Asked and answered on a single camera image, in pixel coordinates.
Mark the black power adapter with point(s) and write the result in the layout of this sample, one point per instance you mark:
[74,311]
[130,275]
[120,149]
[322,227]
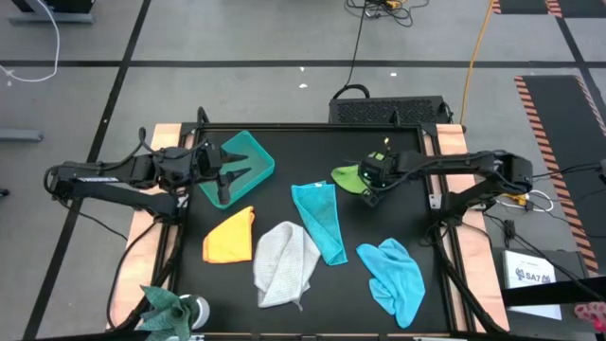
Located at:
[509,229]

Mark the grey desk foot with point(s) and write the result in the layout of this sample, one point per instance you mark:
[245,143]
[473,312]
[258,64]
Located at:
[19,135]
[47,19]

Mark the orange microfiber towel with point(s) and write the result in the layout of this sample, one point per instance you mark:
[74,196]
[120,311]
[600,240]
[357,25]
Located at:
[229,239]

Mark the yellow power splitter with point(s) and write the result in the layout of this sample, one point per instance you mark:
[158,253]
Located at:
[519,198]

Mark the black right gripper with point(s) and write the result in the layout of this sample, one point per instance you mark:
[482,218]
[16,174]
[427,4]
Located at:
[379,173]

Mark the black perforated computer case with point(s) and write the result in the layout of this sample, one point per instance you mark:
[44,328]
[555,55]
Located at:
[379,111]

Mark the lime green microfiber towel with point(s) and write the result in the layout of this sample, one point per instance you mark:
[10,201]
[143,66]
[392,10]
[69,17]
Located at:
[345,177]

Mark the black caster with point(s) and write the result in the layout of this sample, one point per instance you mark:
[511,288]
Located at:
[4,193]

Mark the black frame bar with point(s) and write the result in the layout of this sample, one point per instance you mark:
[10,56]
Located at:
[558,291]

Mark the dark green cloth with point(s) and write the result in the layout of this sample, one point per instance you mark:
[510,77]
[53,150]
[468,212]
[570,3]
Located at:
[165,315]

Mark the pink patterned object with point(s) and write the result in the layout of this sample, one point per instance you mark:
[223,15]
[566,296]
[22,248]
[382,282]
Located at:
[592,315]

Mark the teal microfiber towel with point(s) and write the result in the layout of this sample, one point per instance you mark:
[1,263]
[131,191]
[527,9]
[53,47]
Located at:
[317,213]

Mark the grey waffle-weave towel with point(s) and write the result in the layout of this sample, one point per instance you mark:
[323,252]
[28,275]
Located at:
[284,265]

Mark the black hazard-striped floor mat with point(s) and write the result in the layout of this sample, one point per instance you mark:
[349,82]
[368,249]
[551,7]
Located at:
[521,5]
[554,123]
[582,7]

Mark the black table frame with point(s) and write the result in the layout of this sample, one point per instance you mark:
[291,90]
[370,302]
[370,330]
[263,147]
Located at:
[308,127]

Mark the teal plastic bin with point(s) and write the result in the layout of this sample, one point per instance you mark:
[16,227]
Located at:
[255,161]

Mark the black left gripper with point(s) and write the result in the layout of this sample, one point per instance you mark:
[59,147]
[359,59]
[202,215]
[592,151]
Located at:
[208,163]

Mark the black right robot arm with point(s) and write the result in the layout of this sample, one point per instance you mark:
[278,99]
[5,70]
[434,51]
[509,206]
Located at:
[450,163]

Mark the silver mounting bracket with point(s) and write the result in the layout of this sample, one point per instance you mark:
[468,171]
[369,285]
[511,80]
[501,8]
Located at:
[435,201]

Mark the white SA7 printed sheet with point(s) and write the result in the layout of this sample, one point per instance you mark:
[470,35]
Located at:
[523,263]

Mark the sky blue microfiber towel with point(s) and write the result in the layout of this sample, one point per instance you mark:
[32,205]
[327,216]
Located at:
[393,279]

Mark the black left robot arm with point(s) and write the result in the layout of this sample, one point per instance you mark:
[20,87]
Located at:
[132,199]

